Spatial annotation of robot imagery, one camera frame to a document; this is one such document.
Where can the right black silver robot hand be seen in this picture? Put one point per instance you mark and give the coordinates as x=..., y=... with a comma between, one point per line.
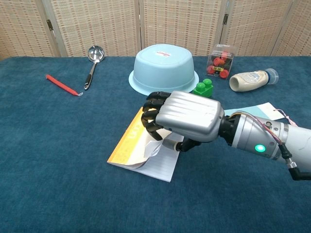
x=192, y=116

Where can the yellow white lined notebook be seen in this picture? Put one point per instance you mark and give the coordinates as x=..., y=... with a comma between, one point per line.
x=131, y=145

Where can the blue white tasselled bookmark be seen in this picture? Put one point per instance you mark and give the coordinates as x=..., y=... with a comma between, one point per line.
x=262, y=109

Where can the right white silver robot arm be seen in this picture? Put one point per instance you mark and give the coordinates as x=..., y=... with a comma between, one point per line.
x=257, y=133

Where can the green toy building brick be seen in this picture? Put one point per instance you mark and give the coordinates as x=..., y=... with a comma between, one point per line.
x=202, y=88

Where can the light blue plastic bowl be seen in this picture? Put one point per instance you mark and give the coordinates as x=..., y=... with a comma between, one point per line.
x=162, y=70

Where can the clear box red parts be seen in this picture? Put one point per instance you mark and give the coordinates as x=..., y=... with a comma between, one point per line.
x=219, y=64

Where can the cream squeeze bottle blue cap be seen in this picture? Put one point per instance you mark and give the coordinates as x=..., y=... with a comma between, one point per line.
x=247, y=80

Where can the woven wooden folding screen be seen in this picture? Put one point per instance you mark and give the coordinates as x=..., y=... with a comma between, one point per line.
x=97, y=26

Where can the red plastic stick tool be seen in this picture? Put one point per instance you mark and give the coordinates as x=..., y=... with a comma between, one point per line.
x=60, y=85

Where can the dark blue table cloth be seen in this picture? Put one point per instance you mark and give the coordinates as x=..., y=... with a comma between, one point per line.
x=60, y=157

